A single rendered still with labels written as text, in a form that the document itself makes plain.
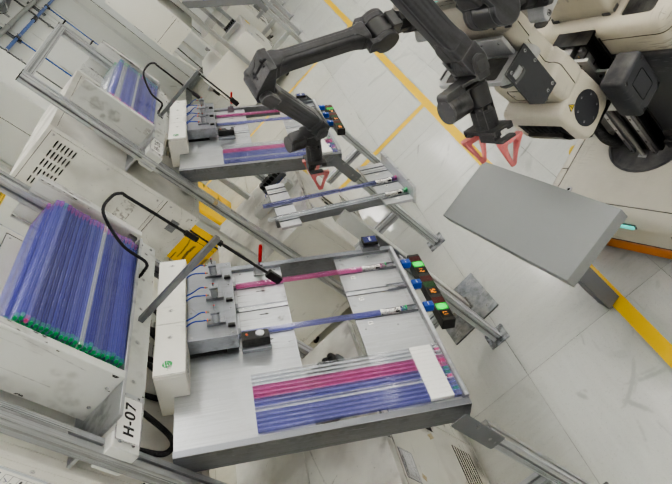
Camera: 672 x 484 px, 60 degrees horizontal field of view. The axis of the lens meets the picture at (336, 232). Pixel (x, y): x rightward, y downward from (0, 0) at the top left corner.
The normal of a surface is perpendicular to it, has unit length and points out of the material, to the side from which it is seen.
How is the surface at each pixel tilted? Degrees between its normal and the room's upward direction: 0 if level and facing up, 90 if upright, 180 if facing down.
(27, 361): 90
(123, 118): 90
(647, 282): 0
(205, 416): 45
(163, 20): 90
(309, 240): 90
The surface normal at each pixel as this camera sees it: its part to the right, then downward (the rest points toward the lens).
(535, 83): 0.49, 0.18
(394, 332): -0.01, -0.84
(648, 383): -0.70, -0.51
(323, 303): 0.21, 0.53
